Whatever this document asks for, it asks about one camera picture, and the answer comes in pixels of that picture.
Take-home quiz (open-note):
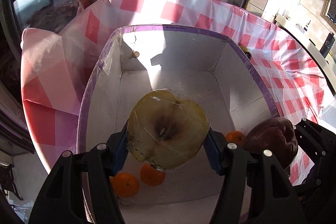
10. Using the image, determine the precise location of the small orange mandarin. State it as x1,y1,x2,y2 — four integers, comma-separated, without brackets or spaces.
110,173,139,198
140,164,166,186

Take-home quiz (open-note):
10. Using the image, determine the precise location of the white box with purple rim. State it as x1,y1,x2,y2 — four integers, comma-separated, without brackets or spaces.
77,25,279,223

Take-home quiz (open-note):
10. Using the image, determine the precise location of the dark red shriveled fruit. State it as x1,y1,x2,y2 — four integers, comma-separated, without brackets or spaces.
243,117,298,169

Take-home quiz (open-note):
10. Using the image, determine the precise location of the halved yellow apple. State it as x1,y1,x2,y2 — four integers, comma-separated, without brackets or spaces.
126,90,210,170

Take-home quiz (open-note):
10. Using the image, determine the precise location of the orange mandarin with stem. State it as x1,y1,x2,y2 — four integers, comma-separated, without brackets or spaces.
225,131,245,147

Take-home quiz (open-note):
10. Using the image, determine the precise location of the yellow-green whole fruit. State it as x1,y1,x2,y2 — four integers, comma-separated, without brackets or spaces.
239,45,252,60

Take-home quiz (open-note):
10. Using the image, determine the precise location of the red white checkered tablecloth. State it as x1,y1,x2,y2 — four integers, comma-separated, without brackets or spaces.
21,0,334,170

